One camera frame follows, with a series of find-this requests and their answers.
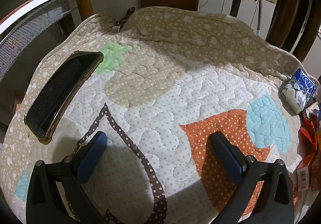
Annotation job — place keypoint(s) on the white mesh panel appliance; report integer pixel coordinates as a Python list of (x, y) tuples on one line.
[(30, 28)]

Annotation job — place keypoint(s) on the metal clip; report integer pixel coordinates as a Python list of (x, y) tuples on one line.
[(117, 24)]

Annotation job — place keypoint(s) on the quilted patchwork blanket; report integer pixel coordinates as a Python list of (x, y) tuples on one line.
[(160, 93)]

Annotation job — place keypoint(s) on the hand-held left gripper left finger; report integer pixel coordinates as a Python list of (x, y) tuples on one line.
[(91, 153)]

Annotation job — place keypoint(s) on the long red box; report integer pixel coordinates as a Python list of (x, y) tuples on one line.
[(307, 173)]

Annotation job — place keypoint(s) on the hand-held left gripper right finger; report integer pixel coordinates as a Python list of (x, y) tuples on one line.
[(227, 156)]

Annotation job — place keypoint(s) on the dark wooden chair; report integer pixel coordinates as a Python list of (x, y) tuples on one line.
[(288, 13)]

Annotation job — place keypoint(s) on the blue white tissue pack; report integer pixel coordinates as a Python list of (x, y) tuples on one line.
[(299, 91)]

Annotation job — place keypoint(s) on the black phone in clear case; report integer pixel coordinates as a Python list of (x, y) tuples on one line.
[(57, 93)]

